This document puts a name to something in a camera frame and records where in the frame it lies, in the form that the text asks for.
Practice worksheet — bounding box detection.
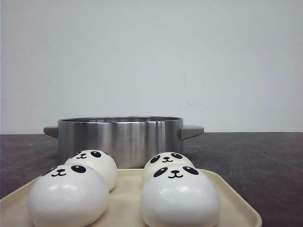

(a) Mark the panda bun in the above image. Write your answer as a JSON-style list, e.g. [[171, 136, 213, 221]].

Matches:
[[141, 165, 221, 227], [28, 164, 109, 227], [143, 152, 194, 181], [65, 149, 118, 191]]

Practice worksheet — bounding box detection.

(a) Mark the cream rectangular plastic tray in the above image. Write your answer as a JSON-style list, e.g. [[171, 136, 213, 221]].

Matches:
[[0, 169, 262, 227]]

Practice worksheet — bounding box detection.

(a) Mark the stainless steel steamer pot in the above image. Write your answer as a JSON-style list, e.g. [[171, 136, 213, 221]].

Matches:
[[44, 116, 204, 168]]

